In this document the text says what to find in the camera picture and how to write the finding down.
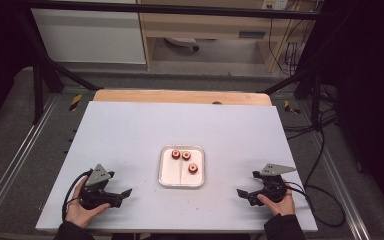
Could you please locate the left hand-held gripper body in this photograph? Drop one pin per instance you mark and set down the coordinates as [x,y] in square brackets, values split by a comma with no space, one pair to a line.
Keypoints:
[95,191]

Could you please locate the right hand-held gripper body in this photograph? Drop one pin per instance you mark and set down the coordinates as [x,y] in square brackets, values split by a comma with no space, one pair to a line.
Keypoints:
[273,190]

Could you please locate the clear square tray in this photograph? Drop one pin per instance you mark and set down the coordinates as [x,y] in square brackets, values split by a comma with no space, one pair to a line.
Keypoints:
[171,175]

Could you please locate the cored red hawthorn fruit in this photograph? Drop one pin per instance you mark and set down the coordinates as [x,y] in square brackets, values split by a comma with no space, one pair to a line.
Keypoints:
[175,154]
[186,155]
[193,168]

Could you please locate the person's right hand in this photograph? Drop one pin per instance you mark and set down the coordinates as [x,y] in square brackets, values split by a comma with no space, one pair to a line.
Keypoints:
[285,206]

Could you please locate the person's left hand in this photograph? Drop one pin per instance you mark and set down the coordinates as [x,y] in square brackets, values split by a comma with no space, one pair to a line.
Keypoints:
[80,215]

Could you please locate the yellow black hazard tape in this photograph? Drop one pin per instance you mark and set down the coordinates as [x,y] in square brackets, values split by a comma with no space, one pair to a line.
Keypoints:
[291,107]
[75,102]

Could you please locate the wooden table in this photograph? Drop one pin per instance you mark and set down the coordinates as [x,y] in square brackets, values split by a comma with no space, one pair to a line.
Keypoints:
[180,96]

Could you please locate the white cabinet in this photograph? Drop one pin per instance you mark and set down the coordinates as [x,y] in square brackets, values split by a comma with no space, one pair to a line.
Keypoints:
[90,36]

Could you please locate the grey device under desk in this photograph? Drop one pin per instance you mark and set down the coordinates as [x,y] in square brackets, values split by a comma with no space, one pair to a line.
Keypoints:
[181,41]

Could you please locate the light wooden desk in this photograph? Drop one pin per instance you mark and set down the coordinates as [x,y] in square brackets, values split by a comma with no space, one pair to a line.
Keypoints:
[210,28]

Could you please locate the white power strip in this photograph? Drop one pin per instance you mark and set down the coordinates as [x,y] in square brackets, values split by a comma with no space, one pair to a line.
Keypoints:
[275,4]

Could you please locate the aluminium floor rail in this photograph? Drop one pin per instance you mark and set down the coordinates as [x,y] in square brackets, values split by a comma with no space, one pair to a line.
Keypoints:
[20,146]
[343,186]

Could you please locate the black metal frame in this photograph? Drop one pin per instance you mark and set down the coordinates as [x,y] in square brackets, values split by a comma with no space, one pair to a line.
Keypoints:
[166,9]

